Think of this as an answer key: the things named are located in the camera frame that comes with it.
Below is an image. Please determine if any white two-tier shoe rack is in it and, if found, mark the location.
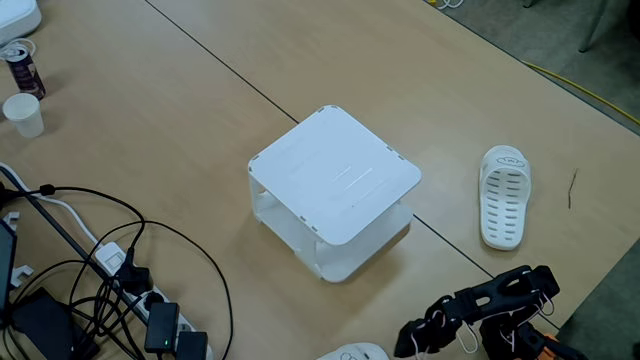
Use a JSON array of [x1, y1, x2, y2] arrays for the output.
[[247, 104, 423, 284]]

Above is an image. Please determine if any white slipper poodle print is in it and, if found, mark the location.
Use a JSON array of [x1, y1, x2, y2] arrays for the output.
[[315, 342, 391, 360]]

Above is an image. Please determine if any white power strip cable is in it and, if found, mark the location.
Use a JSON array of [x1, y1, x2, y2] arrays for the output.
[[0, 162, 99, 246]]

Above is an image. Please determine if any white paper cup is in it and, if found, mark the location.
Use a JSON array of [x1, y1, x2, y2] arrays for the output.
[[1, 92, 46, 140]]

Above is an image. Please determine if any black plug-in adapter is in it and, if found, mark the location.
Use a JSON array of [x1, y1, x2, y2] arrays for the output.
[[175, 330, 209, 360]]

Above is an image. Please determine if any white slipper cloud print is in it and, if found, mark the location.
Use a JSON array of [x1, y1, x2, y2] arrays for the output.
[[478, 144, 533, 252]]

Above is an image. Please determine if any black wall plug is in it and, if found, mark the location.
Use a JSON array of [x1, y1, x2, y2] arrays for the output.
[[117, 247, 154, 296]]

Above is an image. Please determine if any white power strip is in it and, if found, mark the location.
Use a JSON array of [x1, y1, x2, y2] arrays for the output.
[[93, 241, 215, 360]]

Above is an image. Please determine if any black power brick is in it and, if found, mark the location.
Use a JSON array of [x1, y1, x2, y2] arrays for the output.
[[9, 287, 101, 360]]

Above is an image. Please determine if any grey chair leg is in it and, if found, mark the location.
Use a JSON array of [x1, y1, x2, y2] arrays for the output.
[[578, 0, 611, 54]]

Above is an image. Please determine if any purple drink can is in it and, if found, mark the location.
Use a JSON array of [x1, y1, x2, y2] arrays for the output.
[[3, 43, 47, 101]]

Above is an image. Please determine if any black cable ferrite bead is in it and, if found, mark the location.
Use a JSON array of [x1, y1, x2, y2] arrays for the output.
[[0, 183, 147, 261]]

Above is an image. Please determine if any black tangled cable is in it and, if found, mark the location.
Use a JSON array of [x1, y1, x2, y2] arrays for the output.
[[67, 259, 151, 360]]

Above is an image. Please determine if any white flat box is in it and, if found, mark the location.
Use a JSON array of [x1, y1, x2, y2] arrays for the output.
[[0, 0, 43, 46]]

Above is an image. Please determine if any yellow cable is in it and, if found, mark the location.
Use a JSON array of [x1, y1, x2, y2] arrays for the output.
[[522, 60, 640, 126]]

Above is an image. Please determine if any black adapter green light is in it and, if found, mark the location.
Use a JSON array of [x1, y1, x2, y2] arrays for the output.
[[143, 301, 180, 355]]

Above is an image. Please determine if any black looping cable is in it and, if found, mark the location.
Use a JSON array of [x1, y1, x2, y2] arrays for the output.
[[69, 218, 235, 360]]

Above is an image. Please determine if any dark laptop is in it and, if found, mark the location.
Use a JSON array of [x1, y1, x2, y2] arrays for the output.
[[0, 219, 19, 311]]

